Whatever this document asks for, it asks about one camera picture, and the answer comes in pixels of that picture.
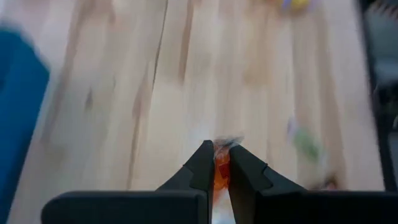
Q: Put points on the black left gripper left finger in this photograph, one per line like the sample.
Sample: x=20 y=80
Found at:
x=199 y=174

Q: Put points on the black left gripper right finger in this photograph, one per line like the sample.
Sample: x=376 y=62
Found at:
x=245 y=174

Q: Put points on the orange hard candy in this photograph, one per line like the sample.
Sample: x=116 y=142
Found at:
x=222 y=169

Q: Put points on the green hard candy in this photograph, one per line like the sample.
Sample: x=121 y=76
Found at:
x=306 y=144

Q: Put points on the yellow candy pack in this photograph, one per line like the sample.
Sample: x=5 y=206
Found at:
x=295 y=3

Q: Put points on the blue plastic bin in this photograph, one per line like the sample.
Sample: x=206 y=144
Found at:
x=18 y=109

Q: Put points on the black aluminium table frame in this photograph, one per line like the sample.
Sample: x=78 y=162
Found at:
x=381 y=124

